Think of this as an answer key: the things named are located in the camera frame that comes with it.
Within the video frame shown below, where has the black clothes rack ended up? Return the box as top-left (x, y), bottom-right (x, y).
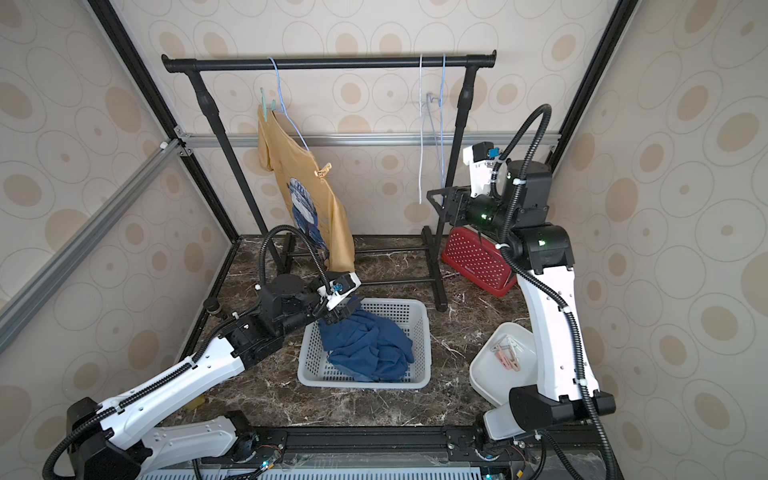
top-left (160, 50), bottom-right (498, 313)

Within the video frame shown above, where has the pale blue wire hanger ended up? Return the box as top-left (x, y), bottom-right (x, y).
top-left (267, 57), bottom-right (312, 152)

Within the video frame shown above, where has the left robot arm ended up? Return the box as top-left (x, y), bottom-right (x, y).
top-left (42, 272), bottom-right (361, 479)

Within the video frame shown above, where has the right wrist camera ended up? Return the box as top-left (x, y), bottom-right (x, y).
top-left (462, 141), bottom-right (501, 199)

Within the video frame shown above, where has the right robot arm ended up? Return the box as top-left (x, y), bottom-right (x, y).
top-left (427, 160), bottom-right (616, 440)

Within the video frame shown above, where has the yellow plastic clothespin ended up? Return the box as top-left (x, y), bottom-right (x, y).
top-left (314, 163), bottom-right (332, 178)

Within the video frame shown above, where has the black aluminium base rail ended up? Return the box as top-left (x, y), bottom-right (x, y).
top-left (104, 413), bottom-right (625, 480)

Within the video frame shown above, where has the pink plastic clothespin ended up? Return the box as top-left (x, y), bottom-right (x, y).
top-left (494, 352), bottom-right (521, 372)

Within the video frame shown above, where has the white plastic basket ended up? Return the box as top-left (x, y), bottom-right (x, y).
top-left (298, 298), bottom-right (432, 390)

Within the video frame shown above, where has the red polka dot toaster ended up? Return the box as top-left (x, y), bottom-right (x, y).
top-left (441, 227), bottom-right (517, 297)

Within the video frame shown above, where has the beige plastic clothespin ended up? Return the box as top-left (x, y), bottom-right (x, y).
top-left (491, 335), bottom-right (521, 357)

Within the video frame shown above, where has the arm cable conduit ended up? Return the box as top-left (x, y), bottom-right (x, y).
top-left (41, 224), bottom-right (332, 480)
top-left (489, 104), bottom-right (622, 480)

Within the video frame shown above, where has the light blue plastic hanger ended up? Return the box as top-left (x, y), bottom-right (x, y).
top-left (425, 55), bottom-right (447, 187)

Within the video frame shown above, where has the navy blue t-shirt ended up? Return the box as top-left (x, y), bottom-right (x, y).
top-left (317, 306), bottom-right (415, 383)

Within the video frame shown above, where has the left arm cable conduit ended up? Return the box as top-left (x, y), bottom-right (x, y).
top-left (41, 224), bottom-right (332, 480)

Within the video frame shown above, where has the mustard yellow t-shirt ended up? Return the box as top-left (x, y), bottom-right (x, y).
top-left (258, 112), bottom-right (355, 272)

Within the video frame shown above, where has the yellow object on table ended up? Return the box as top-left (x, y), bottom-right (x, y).
top-left (183, 395), bottom-right (206, 412)

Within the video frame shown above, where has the white plastic bin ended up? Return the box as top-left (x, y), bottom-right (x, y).
top-left (469, 322), bottom-right (538, 407)

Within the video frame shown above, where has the white wire hanger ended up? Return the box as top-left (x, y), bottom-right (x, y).
top-left (417, 55), bottom-right (433, 204)

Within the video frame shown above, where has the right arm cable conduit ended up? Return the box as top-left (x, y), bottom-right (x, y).
top-left (489, 104), bottom-right (622, 480)

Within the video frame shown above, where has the teal plastic clothespin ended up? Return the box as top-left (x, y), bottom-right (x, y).
top-left (259, 88), bottom-right (277, 123)

